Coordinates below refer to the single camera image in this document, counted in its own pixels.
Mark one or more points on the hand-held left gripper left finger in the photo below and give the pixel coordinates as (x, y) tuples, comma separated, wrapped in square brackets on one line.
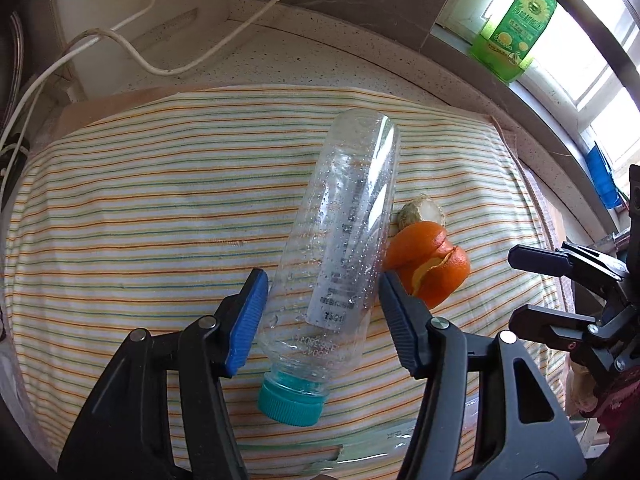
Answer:
[(245, 325)]

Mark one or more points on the ginger piece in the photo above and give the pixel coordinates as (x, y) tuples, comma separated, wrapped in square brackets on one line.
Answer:
[(417, 212)]

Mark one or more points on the tan under cloth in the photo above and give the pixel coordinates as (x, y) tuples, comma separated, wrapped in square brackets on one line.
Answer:
[(125, 102)]

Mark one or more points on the striped cloth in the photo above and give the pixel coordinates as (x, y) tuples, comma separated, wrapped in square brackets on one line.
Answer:
[(150, 210)]

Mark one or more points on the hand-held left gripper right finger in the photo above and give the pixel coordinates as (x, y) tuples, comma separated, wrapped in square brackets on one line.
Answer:
[(400, 325)]

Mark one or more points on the orange peel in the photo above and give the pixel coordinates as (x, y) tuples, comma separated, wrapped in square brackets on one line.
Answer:
[(430, 260)]

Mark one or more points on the person's right hand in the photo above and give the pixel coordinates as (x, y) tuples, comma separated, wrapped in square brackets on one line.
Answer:
[(582, 385)]

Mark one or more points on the blue plastic holder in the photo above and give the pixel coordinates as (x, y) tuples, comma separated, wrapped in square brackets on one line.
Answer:
[(602, 175)]

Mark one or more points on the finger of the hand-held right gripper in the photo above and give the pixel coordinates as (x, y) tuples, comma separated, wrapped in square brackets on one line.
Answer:
[(540, 259), (540, 322)]

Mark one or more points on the clear bottle with teal cap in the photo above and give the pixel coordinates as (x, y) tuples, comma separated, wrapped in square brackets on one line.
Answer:
[(345, 210)]

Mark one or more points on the white window frame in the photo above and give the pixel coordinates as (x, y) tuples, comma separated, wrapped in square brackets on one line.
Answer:
[(605, 97)]

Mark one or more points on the green dish soap bottle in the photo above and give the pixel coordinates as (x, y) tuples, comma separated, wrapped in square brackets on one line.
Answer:
[(515, 35)]

